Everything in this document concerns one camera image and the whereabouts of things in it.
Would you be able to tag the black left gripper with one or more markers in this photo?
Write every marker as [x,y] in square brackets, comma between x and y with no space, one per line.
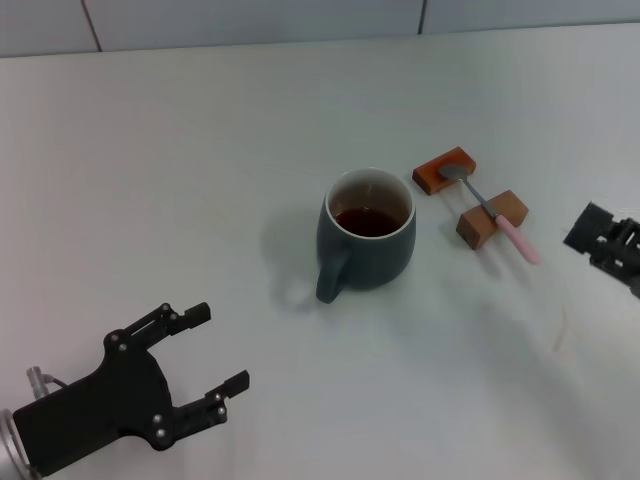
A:
[110,395]

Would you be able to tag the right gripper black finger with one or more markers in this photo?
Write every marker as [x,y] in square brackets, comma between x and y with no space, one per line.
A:
[590,227]
[622,275]

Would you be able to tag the grey ceramic mug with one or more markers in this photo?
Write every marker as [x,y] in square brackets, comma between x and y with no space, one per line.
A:
[380,260]

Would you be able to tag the light brown arched wooden block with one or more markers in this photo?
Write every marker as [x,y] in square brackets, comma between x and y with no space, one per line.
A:
[472,227]

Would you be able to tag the flat reddish wooden block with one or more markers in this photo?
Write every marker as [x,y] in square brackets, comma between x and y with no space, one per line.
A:
[430,175]

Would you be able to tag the dark brown coffee liquid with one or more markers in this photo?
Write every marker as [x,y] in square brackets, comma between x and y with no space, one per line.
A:
[365,222]

